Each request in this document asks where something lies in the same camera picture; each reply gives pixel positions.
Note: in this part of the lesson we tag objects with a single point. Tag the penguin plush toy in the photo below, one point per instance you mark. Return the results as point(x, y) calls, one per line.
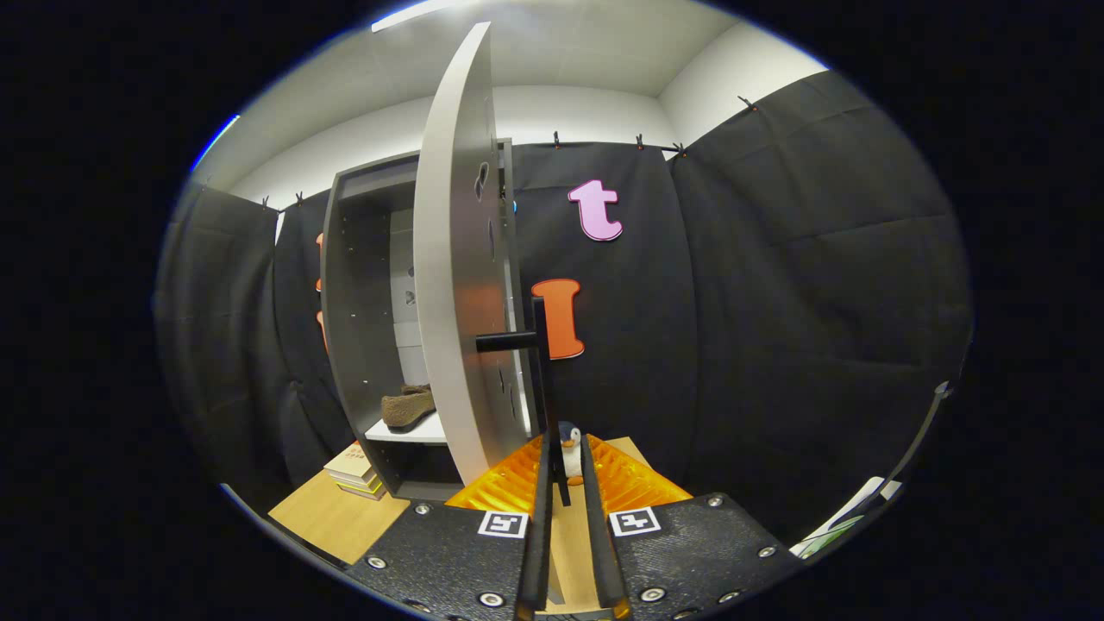
point(570, 444)

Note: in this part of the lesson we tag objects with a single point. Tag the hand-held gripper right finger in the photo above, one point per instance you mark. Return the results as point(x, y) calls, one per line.
point(597, 535)

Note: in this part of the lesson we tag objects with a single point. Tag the ceiling light panel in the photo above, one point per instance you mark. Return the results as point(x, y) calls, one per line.
point(414, 13)

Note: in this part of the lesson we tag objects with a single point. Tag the black backdrop cloth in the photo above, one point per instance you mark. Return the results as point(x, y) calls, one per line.
point(776, 302)

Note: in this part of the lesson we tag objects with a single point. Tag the yellow edged book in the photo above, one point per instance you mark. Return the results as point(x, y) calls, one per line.
point(362, 483)

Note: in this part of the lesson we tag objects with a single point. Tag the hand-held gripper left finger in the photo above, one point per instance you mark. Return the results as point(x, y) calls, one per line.
point(539, 535)

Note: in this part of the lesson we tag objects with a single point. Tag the dark grey shoe cabinet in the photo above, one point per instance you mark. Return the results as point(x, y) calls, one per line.
point(354, 302)

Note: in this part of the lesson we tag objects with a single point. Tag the grey thick book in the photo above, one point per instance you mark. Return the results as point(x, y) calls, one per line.
point(369, 493)

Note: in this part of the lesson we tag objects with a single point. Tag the brown fuzzy shoe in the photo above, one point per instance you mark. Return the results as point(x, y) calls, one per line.
point(407, 410)

